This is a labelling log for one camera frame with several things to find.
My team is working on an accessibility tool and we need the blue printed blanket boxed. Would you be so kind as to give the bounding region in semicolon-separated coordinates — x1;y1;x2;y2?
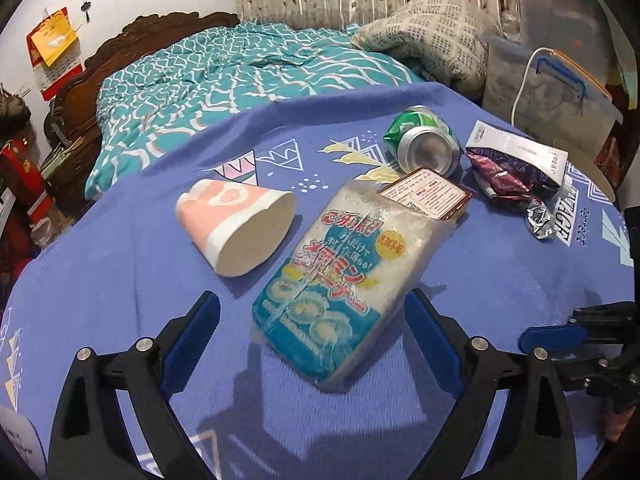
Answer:
0;82;633;480

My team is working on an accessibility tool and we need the purple snack wrapper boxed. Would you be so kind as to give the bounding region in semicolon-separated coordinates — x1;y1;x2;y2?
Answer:
465;145;563;203

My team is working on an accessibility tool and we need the red and yellow wall calendar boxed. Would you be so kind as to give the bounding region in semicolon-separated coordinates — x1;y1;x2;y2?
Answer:
26;7;83;101

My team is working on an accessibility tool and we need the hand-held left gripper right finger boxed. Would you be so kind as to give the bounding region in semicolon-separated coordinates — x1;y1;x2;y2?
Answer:
404;288;581;480

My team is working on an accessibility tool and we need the carved wooden headboard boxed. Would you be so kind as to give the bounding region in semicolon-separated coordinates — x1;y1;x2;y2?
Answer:
42;11;241;211

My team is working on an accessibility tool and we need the blue and white sponge packet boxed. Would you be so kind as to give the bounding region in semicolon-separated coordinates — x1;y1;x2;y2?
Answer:
251;178;463;392

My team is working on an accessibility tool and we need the red-brown carton box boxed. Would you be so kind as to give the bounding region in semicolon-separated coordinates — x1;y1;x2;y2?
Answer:
377;166;473;223

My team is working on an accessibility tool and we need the pink paper cup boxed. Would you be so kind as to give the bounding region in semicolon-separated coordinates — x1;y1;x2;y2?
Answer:
175;178;297;278

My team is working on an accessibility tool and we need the dark wooden nightstand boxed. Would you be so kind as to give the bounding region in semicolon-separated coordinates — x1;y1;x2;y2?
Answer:
40;135;101;221

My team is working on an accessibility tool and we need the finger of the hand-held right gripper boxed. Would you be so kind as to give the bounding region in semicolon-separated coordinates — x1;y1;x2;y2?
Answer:
518;325;603;361
567;301;638;343

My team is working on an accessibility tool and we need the red gift box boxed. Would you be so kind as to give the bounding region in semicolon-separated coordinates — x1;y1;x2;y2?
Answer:
0;140;47;211

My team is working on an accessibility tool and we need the crumpled silver foil wrapper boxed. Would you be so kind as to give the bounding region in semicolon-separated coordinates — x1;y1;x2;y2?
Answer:
525;197;556;242

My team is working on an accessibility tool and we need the clear storage box blue handle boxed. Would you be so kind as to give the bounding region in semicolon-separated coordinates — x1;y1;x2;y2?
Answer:
482;35;623;161

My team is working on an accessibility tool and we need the grey patterned pillow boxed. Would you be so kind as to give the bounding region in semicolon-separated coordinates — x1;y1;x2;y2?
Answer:
350;0;503;98

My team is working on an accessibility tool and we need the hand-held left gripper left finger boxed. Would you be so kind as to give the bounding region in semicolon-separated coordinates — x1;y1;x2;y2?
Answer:
48;290;222;480

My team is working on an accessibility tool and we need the crushed green can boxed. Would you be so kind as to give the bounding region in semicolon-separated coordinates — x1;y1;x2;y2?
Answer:
383;105;463;178

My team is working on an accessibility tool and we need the teal patterned quilt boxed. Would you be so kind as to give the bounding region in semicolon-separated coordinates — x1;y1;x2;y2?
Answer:
84;21;426;201

